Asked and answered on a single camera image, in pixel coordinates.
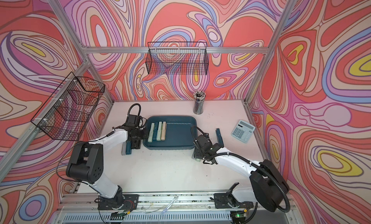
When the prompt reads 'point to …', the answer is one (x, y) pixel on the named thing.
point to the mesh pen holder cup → (199, 97)
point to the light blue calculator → (243, 131)
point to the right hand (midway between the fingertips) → (201, 156)
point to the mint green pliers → (198, 160)
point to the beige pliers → (163, 133)
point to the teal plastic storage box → (170, 132)
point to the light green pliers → (150, 134)
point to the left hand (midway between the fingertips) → (149, 134)
